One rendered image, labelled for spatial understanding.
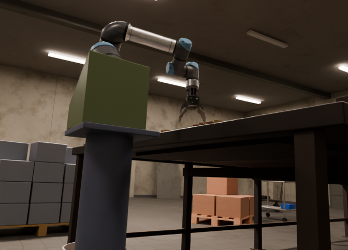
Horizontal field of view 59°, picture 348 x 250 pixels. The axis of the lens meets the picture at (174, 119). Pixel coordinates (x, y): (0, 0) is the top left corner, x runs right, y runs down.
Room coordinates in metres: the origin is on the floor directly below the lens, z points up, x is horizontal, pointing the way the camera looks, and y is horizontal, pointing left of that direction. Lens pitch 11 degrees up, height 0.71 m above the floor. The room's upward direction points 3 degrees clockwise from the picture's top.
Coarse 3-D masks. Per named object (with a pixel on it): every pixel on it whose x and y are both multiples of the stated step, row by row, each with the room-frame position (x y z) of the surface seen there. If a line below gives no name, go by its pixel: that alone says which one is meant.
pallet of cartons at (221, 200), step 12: (216, 180) 5.80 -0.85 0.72; (228, 180) 5.77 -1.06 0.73; (216, 192) 5.80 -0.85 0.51; (228, 192) 5.77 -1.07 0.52; (204, 204) 5.26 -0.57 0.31; (216, 204) 5.13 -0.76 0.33; (228, 204) 5.04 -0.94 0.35; (240, 204) 4.96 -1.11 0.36; (252, 204) 5.64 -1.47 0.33; (192, 216) 5.33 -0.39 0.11; (204, 216) 5.22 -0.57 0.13; (216, 216) 5.12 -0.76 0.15; (228, 216) 5.04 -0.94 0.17; (240, 216) 4.96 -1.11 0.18; (252, 216) 5.55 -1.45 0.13
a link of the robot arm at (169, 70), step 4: (172, 60) 1.62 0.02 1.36; (176, 60) 1.59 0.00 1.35; (168, 64) 1.63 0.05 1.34; (172, 64) 1.61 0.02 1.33; (176, 64) 1.61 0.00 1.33; (180, 64) 1.60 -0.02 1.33; (184, 64) 1.62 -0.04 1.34; (168, 68) 1.62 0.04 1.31; (172, 68) 1.62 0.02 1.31; (176, 68) 1.62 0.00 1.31; (180, 68) 1.62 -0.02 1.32; (184, 68) 1.64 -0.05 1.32; (168, 72) 1.63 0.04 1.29; (172, 72) 1.63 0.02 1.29; (176, 72) 1.63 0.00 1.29; (180, 72) 1.64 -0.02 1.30; (184, 72) 1.65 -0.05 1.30; (176, 76) 1.67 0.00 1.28; (180, 76) 1.67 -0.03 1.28; (184, 76) 1.67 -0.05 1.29
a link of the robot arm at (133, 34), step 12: (108, 24) 1.49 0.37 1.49; (120, 24) 1.47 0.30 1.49; (108, 36) 1.49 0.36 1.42; (120, 36) 1.50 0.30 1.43; (132, 36) 1.50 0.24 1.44; (144, 36) 1.51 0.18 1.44; (156, 36) 1.52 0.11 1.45; (156, 48) 1.56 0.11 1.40; (168, 48) 1.54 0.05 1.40; (180, 48) 1.54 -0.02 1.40; (180, 60) 1.58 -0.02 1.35
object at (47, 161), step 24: (0, 144) 3.67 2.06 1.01; (24, 144) 3.84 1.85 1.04; (48, 144) 3.67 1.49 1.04; (0, 168) 3.37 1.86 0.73; (24, 168) 3.53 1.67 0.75; (48, 168) 3.69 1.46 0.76; (72, 168) 3.87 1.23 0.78; (0, 192) 3.40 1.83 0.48; (24, 192) 3.54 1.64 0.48; (48, 192) 3.71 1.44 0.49; (0, 216) 3.42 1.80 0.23; (24, 216) 3.57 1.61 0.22; (48, 216) 3.73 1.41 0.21
